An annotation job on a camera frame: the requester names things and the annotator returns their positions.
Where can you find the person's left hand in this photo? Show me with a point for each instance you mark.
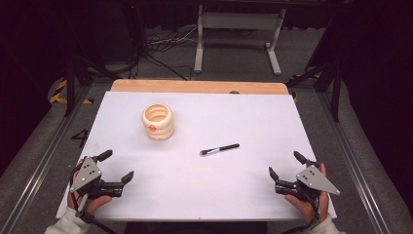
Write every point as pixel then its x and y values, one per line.
pixel 94 204

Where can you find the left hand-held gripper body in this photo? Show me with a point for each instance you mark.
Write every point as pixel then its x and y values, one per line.
pixel 86 174

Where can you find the black tripod stand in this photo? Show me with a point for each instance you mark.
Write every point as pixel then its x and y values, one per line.
pixel 70 84
pixel 336 87

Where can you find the yellow black floor tape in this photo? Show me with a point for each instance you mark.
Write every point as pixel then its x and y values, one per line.
pixel 58 94

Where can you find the cream ribbed holder cup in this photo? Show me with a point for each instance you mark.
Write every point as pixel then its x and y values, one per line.
pixel 158 122

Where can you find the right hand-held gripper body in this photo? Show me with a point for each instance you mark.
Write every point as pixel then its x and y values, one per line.
pixel 313 182

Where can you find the metal floor rail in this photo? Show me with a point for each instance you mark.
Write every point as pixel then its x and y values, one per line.
pixel 39 169
pixel 354 169

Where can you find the black makeup brush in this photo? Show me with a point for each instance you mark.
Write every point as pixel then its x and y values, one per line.
pixel 220 149

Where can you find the white metal desk frame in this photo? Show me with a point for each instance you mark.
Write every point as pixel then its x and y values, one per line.
pixel 238 22

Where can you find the white board sheet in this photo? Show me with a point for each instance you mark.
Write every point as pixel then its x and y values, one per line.
pixel 207 182

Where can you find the person's right hand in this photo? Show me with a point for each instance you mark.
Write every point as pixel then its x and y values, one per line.
pixel 307 208

